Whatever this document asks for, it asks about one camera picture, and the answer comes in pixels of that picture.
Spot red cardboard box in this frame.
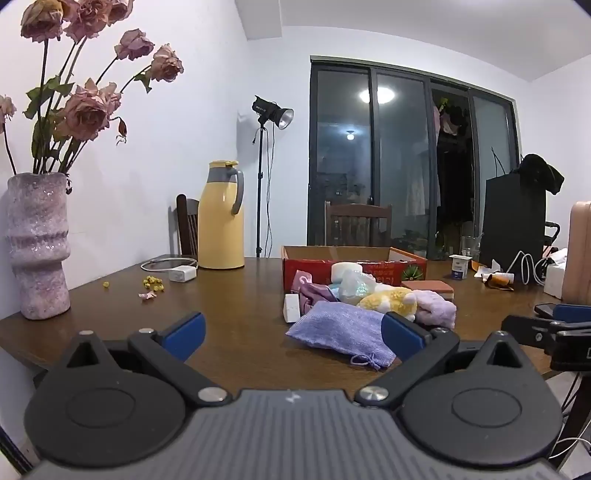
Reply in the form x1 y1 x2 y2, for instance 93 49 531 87
281 245 428 292

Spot dark framed sliding glass door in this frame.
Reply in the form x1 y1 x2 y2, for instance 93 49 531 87
307 56 520 259

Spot pink fuzzy cloth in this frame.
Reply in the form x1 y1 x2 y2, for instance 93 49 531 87
413 292 458 329

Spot yellow thermos jug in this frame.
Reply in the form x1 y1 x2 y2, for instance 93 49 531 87
198 160 246 270

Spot coiled white cable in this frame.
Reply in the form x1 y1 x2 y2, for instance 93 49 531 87
505 250 550 284

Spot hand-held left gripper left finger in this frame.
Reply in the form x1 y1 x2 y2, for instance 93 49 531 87
55 311 233 408

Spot pink suitcase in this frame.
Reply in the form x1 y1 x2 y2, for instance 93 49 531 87
561 200 591 305

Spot yellow and white plush sheep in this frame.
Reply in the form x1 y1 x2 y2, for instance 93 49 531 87
356 286 419 322

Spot large black box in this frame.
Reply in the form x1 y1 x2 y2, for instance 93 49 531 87
480 173 548 273

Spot white charger cable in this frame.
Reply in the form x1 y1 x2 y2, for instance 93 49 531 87
140 258 198 273

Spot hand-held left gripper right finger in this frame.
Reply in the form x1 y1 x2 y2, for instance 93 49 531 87
355 311 537 408

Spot orange and white tube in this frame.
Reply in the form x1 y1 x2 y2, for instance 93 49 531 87
482 272 515 291

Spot teal translucent bag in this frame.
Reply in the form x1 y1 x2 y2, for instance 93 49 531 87
339 270 377 305

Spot red-brown scouring sponge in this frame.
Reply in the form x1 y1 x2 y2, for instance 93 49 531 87
401 278 455 301

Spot white round puff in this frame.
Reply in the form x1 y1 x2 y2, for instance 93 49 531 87
331 261 364 282

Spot black cloth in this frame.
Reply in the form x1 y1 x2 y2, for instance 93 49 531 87
519 154 565 195

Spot pink speckled ceramic vase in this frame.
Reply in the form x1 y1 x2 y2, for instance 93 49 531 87
6 173 72 320

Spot crumpled white tissue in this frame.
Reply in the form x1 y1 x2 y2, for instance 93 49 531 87
471 259 502 278

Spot white carton box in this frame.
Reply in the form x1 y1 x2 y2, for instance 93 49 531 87
544 249 570 298

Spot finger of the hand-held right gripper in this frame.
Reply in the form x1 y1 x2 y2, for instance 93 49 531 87
501 315 561 348
551 304 591 330

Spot dark wooden slatted chair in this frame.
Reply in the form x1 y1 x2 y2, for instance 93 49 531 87
324 200 393 248
176 194 200 259

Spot mauve satin cloth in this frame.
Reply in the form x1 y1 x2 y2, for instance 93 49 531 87
291 270 342 319

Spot black studio light on stand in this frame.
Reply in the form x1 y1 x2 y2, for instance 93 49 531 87
252 95 295 258

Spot purple knit drawstring pouch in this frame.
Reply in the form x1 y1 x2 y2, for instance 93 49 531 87
286 301 397 370

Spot yellow dried flower bits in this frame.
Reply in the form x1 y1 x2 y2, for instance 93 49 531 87
102 275 165 292

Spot dried pink roses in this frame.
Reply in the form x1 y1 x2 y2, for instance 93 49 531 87
0 0 184 176

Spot hanging clothes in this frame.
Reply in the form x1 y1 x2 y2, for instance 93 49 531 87
434 97 472 137

